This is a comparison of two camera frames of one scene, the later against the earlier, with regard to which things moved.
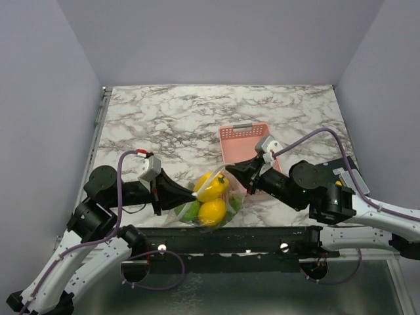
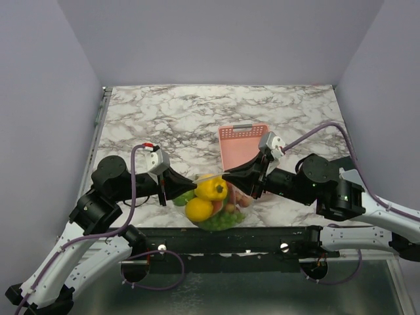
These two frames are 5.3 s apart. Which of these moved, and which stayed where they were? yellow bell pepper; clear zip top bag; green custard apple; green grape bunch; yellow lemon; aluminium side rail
Moved: yellow lemon; green grape bunch; clear zip top bag; green custard apple
Stayed: yellow bell pepper; aluminium side rail
